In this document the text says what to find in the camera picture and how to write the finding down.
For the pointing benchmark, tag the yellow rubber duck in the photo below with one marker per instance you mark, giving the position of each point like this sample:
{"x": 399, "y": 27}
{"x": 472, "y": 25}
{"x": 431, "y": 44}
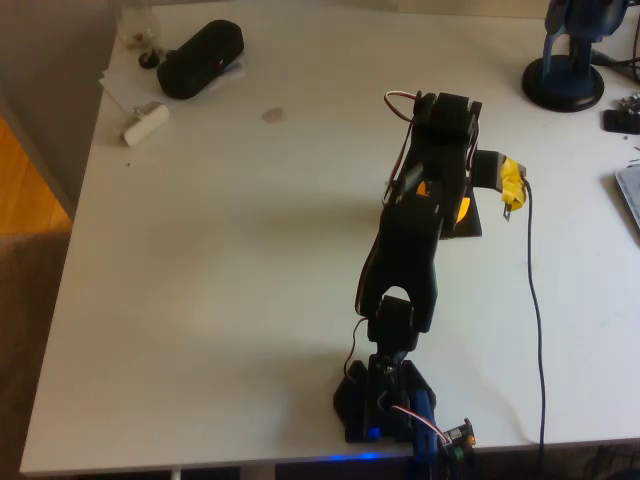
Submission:
{"x": 464, "y": 210}

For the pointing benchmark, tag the black square mat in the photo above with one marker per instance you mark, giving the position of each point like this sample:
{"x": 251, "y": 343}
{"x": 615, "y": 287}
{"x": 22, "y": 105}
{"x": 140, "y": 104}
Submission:
{"x": 472, "y": 226}

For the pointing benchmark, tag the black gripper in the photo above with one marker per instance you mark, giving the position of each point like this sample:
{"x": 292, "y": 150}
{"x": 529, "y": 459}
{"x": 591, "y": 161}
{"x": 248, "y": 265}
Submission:
{"x": 434, "y": 191}

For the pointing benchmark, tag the black fabric case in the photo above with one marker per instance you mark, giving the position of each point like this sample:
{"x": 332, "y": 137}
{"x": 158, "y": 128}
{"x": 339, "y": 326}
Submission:
{"x": 200, "y": 60}

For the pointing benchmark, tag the grey laptop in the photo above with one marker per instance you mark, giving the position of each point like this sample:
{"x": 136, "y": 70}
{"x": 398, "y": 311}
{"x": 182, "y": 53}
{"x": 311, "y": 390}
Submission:
{"x": 631, "y": 195}

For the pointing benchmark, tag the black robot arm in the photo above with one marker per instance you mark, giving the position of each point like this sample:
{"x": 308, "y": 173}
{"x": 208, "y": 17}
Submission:
{"x": 405, "y": 260}

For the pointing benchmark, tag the small controller board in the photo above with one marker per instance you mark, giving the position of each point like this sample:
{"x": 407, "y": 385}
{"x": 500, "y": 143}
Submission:
{"x": 457, "y": 437}

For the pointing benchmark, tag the white paper sheets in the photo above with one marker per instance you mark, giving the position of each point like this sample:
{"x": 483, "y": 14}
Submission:
{"x": 125, "y": 82}

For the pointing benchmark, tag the small black flat device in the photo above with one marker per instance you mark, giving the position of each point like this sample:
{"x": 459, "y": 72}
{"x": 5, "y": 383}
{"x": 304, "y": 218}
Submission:
{"x": 621, "y": 121}

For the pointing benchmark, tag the small black round cap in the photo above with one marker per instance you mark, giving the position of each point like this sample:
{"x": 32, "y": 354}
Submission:
{"x": 148, "y": 59}

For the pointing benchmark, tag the black camera with yellow tape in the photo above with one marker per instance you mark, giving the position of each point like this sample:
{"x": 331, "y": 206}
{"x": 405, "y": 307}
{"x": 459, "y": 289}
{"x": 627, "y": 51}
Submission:
{"x": 512, "y": 185}

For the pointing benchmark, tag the small circuit board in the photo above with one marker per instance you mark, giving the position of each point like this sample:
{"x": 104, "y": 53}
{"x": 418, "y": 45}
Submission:
{"x": 631, "y": 102}

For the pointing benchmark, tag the blue microphone on black base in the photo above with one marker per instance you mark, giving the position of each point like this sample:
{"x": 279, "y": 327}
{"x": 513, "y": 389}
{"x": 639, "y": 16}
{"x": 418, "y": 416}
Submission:
{"x": 562, "y": 85}

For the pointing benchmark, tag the white power bank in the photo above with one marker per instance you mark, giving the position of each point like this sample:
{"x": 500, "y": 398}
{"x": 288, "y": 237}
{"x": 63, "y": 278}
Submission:
{"x": 147, "y": 125}

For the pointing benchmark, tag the blue table clamp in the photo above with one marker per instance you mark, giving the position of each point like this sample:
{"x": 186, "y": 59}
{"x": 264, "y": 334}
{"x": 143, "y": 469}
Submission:
{"x": 424, "y": 425}

